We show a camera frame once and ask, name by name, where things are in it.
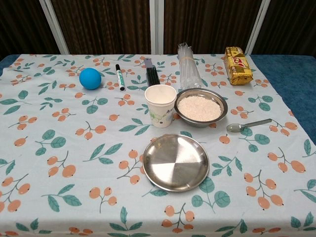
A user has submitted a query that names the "floral paper cup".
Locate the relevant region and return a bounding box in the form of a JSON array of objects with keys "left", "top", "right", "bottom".
[{"left": 144, "top": 84, "right": 177, "bottom": 128}]

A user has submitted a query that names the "golden snack package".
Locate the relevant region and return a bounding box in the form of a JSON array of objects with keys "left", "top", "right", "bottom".
[{"left": 224, "top": 46, "right": 254, "bottom": 86}]

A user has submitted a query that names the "floral print tablecloth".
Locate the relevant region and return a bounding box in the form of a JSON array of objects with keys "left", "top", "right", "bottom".
[{"left": 0, "top": 53, "right": 316, "bottom": 237}]

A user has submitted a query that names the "white marker pen black cap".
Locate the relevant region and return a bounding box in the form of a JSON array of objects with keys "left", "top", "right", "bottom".
[{"left": 115, "top": 64, "right": 126, "bottom": 92}]

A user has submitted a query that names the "steel bowl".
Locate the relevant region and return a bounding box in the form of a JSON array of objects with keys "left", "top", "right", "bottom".
[{"left": 174, "top": 88, "right": 229, "bottom": 128}]

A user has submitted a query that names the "blue ball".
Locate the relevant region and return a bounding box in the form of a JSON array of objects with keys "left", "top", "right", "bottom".
[{"left": 79, "top": 68, "right": 102, "bottom": 90}]

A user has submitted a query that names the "white rice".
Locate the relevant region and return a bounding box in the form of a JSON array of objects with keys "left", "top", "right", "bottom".
[{"left": 177, "top": 95, "right": 222, "bottom": 122}]

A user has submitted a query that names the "steel plate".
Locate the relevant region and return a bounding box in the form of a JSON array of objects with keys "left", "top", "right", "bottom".
[{"left": 142, "top": 134, "right": 210, "bottom": 193}]

